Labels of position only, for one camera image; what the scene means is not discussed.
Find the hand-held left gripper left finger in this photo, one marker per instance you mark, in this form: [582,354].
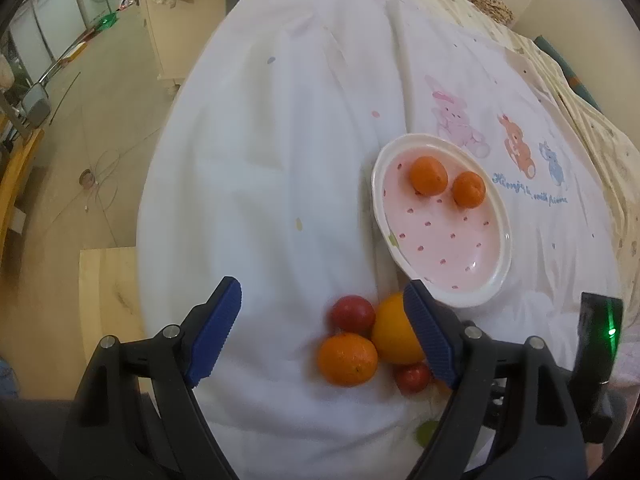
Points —
[215,332]

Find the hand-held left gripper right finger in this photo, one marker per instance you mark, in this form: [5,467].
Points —
[430,332]

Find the large yellowish orange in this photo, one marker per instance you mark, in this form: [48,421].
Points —
[395,332]

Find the red plum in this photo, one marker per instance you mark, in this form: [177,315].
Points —
[412,377]
[352,314]

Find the round deep orange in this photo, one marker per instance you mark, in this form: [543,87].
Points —
[347,359]

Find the pink dotted oval plate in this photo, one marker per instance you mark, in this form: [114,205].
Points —
[445,245]

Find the green lime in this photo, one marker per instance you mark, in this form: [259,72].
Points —
[427,432]

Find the small tangerine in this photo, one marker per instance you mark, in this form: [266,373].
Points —
[428,175]
[469,189]

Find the white printed blanket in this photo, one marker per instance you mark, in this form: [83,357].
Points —
[280,160]

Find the small round floor object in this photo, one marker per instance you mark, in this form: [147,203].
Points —
[87,178]

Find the cream patterned bedsheet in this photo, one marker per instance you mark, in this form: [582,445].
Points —
[595,125]

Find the grey chair seat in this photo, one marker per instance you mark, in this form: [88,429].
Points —
[36,104]

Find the cream wooden nightstand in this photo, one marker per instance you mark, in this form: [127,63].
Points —
[182,42]

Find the white kitchen cabinets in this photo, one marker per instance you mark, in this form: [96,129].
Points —
[42,25]

